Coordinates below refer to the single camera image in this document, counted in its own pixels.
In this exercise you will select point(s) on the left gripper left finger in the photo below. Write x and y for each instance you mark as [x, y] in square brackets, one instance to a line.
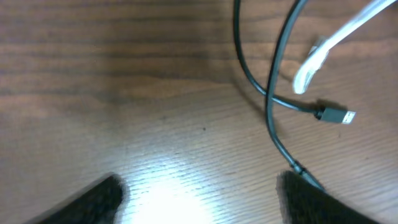
[97, 203]

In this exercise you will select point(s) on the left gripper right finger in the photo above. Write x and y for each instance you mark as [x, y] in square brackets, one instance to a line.
[303, 203]

